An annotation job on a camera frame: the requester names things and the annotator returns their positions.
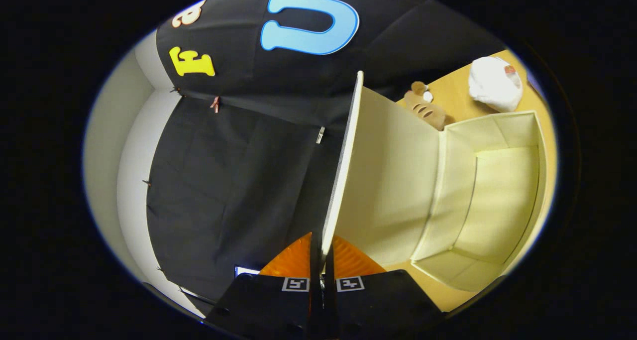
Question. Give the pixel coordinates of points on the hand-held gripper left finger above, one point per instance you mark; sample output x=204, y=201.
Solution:
x=316, y=305

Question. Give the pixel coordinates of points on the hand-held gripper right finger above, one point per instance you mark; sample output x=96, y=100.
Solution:
x=330, y=305

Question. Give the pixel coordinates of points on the grey fabric storage box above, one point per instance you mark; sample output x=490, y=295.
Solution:
x=388, y=180

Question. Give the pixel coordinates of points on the black backdrop cloth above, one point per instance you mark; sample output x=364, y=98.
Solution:
x=239, y=180

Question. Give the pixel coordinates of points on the silver cloth clip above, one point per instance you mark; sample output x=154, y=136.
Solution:
x=320, y=135

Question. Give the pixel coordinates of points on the brown plush toy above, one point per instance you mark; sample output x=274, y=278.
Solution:
x=425, y=111

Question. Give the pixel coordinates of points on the red cloth clip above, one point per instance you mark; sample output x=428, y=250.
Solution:
x=215, y=104

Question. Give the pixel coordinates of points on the white plush toy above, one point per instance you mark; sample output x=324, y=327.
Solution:
x=492, y=83

